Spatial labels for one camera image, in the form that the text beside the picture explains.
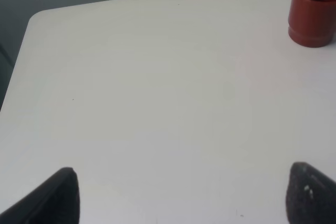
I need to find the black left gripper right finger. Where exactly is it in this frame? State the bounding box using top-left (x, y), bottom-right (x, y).
top-left (286, 162), bottom-right (335, 224)

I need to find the red plastic cup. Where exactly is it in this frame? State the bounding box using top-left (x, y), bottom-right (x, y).
top-left (288, 0), bottom-right (335, 48)

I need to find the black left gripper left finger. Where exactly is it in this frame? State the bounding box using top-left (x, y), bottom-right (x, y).
top-left (1, 167), bottom-right (80, 223)

